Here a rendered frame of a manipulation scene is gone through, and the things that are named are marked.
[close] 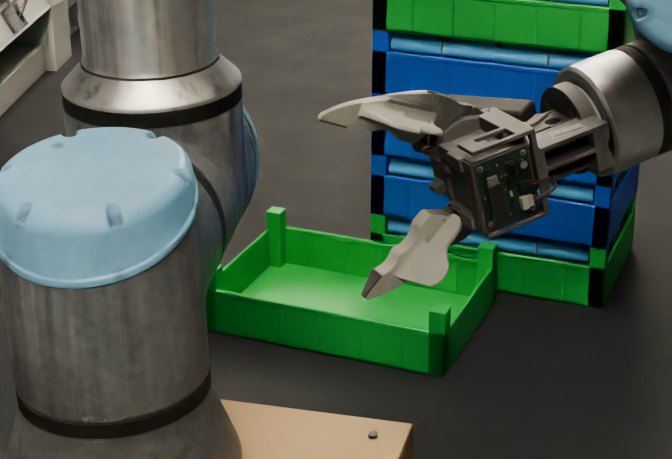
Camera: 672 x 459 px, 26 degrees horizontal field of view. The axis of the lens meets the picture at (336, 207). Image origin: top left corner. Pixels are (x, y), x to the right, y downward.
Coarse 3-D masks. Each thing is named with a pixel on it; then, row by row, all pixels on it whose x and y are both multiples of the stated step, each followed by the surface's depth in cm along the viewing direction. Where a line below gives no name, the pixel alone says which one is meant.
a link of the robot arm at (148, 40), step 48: (96, 0) 114; (144, 0) 113; (192, 0) 115; (96, 48) 116; (144, 48) 115; (192, 48) 116; (96, 96) 116; (144, 96) 115; (192, 96) 116; (240, 96) 121; (192, 144) 117; (240, 144) 122; (240, 192) 122
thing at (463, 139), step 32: (544, 96) 113; (576, 96) 109; (448, 128) 108; (480, 128) 109; (512, 128) 105; (544, 128) 109; (576, 128) 107; (608, 128) 107; (448, 160) 107; (480, 160) 104; (512, 160) 105; (544, 160) 106; (576, 160) 110; (608, 160) 108; (448, 192) 110; (480, 192) 105; (512, 192) 105; (544, 192) 106; (480, 224) 106; (512, 224) 106
